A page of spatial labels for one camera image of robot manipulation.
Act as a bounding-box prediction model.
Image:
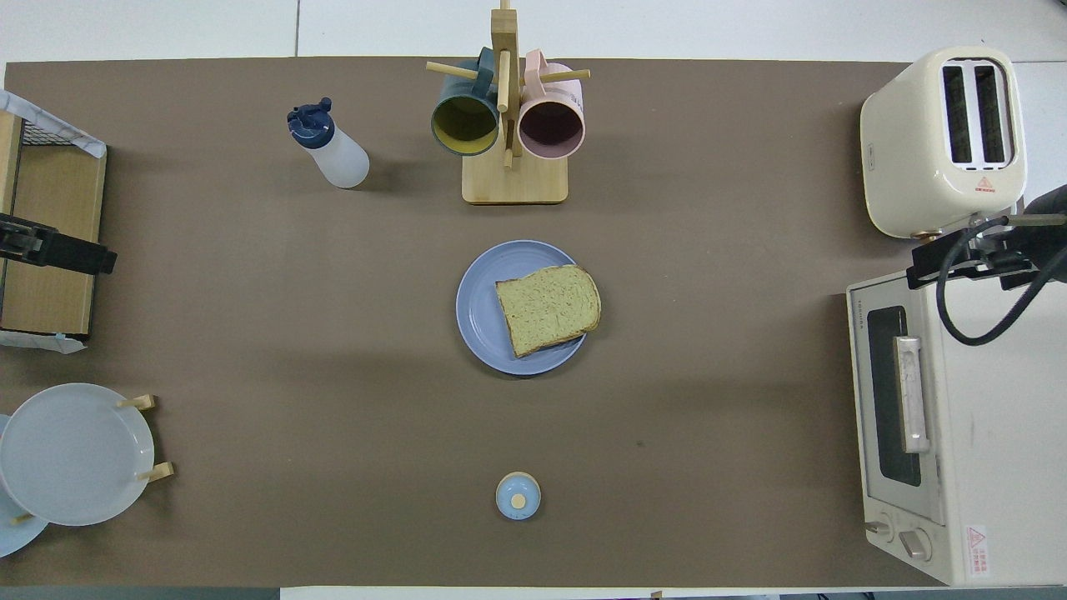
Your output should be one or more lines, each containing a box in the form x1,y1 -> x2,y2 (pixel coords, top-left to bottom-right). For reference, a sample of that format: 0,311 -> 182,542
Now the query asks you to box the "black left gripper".
0,214 -> 116,276

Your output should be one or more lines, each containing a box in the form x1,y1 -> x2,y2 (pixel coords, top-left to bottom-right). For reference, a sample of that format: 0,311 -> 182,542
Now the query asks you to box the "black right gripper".
907,185 -> 1067,291

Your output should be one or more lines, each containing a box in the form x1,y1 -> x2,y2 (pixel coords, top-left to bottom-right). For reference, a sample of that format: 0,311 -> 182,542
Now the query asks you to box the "white squeeze bottle blue cap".
288,97 -> 370,189

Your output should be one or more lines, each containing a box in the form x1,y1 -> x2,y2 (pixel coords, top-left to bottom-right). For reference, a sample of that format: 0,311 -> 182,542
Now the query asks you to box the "toasted bread slice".
495,264 -> 603,359

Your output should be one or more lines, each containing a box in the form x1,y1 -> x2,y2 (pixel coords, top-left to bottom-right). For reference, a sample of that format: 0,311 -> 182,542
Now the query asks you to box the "grey round plate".
0,382 -> 156,527

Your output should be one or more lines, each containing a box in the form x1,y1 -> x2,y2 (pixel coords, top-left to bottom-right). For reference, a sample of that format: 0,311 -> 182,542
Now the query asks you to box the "wooden plate rack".
10,394 -> 174,526

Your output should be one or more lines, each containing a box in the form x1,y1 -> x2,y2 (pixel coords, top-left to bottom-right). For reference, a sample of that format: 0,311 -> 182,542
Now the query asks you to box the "light blue round plate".
0,414 -> 49,558

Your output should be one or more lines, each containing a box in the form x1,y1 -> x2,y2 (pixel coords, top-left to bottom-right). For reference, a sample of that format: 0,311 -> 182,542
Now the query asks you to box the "cream two-slot toaster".
859,46 -> 1028,243

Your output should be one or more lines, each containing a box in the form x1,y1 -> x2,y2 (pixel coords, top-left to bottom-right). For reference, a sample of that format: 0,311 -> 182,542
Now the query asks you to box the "blue white patterned cloth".
0,89 -> 108,159

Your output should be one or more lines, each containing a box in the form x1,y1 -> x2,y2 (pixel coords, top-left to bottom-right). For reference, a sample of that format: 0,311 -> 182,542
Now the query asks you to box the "white toaster oven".
846,265 -> 1067,587

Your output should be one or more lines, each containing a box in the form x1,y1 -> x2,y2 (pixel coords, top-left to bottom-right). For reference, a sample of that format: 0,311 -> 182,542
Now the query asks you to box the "brown table mat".
0,57 -> 1028,589

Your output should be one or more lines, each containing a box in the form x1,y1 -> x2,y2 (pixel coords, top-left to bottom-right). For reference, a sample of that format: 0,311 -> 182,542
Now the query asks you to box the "dark teal mug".
430,47 -> 501,158

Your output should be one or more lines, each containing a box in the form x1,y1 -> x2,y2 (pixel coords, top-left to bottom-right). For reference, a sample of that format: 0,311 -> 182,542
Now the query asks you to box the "pink mug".
518,49 -> 587,162

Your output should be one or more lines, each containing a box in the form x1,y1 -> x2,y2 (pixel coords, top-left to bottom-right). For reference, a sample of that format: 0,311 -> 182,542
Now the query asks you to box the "wooden mug tree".
425,0 -> 591,206

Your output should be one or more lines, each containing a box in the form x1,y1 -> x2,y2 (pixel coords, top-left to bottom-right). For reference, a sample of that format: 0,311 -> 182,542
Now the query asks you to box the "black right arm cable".
935,215 -> 1067,347

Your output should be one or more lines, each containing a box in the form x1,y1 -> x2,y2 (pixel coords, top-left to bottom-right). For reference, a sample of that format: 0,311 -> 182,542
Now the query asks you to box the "wooden shelf with wire basket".
0,111 -> 108,337

